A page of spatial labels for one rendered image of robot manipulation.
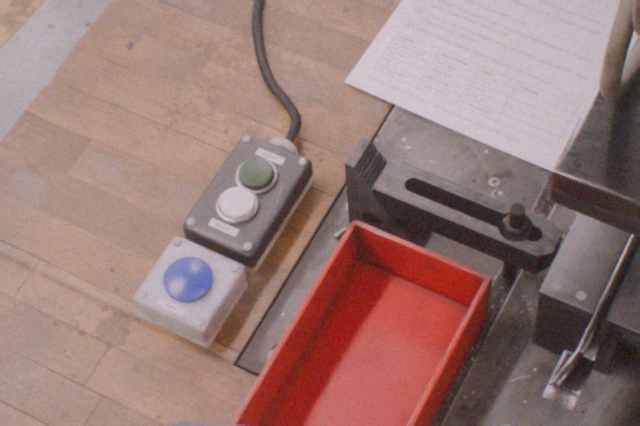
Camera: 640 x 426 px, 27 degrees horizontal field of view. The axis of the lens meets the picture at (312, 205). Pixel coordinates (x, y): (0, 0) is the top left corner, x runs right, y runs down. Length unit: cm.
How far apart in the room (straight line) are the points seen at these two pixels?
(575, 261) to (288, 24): 39
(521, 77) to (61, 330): 46
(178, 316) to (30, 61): 145
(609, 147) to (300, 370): 32
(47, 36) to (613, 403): 165
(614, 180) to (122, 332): 43
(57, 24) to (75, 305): 144
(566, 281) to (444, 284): 11
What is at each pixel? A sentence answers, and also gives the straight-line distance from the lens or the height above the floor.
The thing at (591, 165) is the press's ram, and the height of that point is 114.
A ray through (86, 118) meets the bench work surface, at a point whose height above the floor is 90.
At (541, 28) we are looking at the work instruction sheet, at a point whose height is 90.
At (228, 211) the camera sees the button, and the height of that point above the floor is 94.
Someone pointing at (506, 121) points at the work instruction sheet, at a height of 90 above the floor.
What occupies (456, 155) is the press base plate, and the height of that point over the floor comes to 90.
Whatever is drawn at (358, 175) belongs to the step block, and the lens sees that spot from 106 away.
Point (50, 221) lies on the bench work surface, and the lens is 117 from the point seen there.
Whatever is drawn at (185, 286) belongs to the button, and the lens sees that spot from 107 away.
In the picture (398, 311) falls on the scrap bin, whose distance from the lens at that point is 108.
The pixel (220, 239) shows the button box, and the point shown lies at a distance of 110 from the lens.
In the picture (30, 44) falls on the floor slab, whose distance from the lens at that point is 250.
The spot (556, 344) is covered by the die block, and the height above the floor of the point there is 92.
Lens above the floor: 186
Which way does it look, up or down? 57 degrees down
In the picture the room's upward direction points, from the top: 6 degrees counter-clockwise
